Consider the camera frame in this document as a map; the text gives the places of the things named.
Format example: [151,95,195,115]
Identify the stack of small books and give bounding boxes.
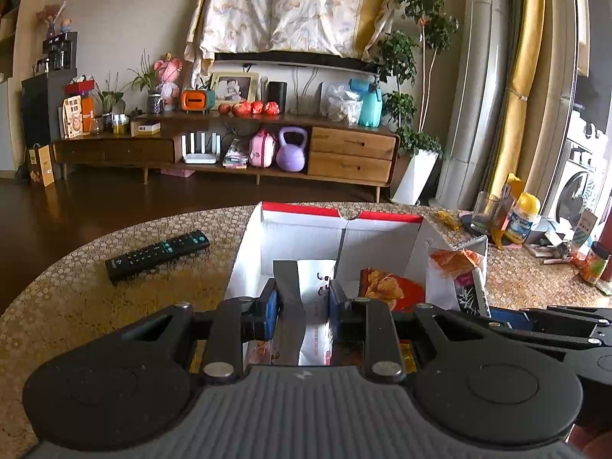
[222,138,249,170]

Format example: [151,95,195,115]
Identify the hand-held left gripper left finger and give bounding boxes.
[129,280,283,383]

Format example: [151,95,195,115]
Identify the printed blanket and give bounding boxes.
[186,0,400,75]

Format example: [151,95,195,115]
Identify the black coffee machine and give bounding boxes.
[33,31,78,75]

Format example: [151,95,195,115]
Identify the black-lid jar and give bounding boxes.
[579,241,612,288]

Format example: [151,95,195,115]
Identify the red cardboard box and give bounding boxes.
[225,202,460,369]

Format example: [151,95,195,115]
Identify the red flower gift box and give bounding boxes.
[64,75,96,96]

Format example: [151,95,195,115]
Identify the pink toy case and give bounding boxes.
[249,128,277,168]

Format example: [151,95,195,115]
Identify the black tall cabinet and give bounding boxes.
[21,74,80,166]

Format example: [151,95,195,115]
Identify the grey wall cabinet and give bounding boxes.
[0,0,29,173]

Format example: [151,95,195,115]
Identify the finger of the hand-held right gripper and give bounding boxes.
[490,310,603,350]
[547,306,612,328]

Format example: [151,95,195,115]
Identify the washing machine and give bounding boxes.
[545,112,612,230]

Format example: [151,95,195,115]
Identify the spider plant dark vase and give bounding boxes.
[127,50,166,114]

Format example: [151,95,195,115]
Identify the black silver snack packet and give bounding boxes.
[272,259,338,366]

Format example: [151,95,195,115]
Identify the yellow black paper bag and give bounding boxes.
[26,143,54,187]

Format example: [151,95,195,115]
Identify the white pink snack packet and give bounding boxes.
[246,342,274,369]

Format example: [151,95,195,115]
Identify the orange carton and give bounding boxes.
[80,96,95,135]

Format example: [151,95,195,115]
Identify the red chip bag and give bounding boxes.
[358,268,426,311]

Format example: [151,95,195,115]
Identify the purple kettlebell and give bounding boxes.
[276,127,308,173]

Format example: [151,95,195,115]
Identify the leafy potted plant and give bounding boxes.
[93,72,126,127]

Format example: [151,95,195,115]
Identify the clear plastic bag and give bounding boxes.
[327,83,363,122]

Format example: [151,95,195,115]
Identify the white orange standing bag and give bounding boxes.
[62,96,84,139]

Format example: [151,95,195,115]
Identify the white orange snack packet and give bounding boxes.
[425,236,493,316]

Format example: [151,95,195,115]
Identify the yellow rolled curtain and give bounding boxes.
[497,0,546,192]

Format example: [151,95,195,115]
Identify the wooden TV cabinet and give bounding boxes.
[52,110,401,202]

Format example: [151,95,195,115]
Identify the green indoor tree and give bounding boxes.
[363,0,460,158]

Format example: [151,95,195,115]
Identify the teal spray bottle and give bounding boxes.
[358,81,383,129]

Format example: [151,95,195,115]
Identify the black remote teal buttons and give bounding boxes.
[105,229,211,284]

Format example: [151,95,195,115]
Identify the black television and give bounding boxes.
[213,50,378,75]

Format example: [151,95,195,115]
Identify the tall yellow packet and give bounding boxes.
[492,173,526,249]

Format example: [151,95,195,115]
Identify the white router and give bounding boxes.
[181,133,221,164]

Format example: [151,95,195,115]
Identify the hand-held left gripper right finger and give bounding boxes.
[328,278,483,383]

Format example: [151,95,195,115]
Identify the white planter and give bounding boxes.
[392,148,441,206]

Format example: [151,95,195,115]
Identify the black speaker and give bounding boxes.
[268,81,288,112]

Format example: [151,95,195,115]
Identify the glass cup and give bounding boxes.
[473,191,503,233]

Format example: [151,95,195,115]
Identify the small figurine with flowers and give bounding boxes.
[38,5,75,39]

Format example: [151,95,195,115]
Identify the grey standing air conditioner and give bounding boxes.
[435,0,510,199]

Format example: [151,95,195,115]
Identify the yellow-lid supplement bottle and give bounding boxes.
[506,192,542,244]

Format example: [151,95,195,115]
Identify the wooden cabinet drawer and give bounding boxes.
[308,127,397,161]
[307,151,394,185]

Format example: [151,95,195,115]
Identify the pink flamingo plush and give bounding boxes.
[154,55,185,111]

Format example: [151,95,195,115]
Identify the white standing card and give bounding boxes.
[573,208,599,255]

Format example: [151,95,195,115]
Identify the photo frame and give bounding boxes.
[209,72,260,106]

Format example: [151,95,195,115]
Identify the orange teal desk box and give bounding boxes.
[180,88,216,113]

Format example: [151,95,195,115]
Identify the grey flat box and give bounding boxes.
[528,217,575,244]

